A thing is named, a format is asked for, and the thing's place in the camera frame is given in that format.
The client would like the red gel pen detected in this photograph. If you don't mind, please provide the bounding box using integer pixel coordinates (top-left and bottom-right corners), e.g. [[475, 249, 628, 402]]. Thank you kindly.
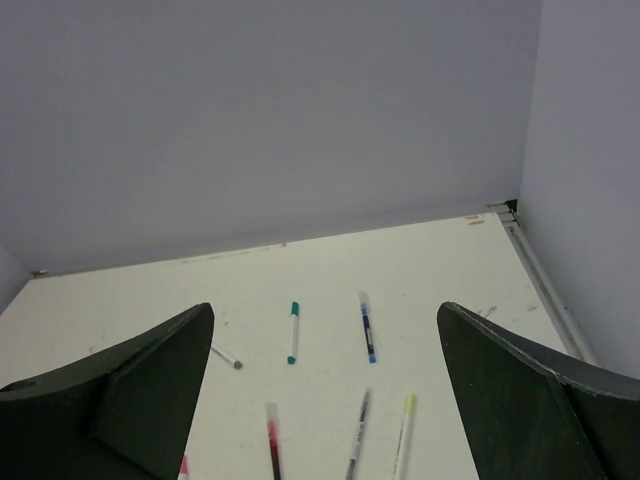
[[265, 402, 282, 480]]

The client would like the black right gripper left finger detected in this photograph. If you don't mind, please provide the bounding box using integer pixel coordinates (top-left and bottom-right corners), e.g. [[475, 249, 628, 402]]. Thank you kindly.
[[1, 303, 215, 479]]

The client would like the blue gel pen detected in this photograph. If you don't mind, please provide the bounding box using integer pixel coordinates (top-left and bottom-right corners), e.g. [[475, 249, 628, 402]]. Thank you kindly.
[[359, 292, 377, 364]]

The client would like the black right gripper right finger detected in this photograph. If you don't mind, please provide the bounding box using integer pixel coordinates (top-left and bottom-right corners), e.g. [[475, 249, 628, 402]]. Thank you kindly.
[[437, 302, 639, 479]]

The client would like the green capped white marker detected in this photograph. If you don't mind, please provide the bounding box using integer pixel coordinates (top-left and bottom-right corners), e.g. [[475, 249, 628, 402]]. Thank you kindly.
[[287, 301, 300, 365]]

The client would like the aluminium table edge rail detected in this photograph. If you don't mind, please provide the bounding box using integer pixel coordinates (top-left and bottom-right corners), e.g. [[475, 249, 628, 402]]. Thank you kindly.
[[487, 200, 601, 367]]

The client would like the grey capped white marker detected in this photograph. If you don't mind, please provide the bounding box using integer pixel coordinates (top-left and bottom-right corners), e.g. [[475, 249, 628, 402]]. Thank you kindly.
[[211, 343, 243, 370]]

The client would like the pink capped white marker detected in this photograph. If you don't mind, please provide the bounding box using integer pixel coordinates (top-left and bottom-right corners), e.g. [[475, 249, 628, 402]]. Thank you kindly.
[[177, 456, 189, 480]]

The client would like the dark purple gel pen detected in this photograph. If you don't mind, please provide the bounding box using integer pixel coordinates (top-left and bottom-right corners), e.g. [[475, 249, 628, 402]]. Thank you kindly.
[[345, 388, 371, 480]]

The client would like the yellow capped white marker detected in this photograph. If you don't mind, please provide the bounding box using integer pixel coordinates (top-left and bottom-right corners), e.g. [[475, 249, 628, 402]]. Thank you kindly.
[[392, 393, 416, 480]]

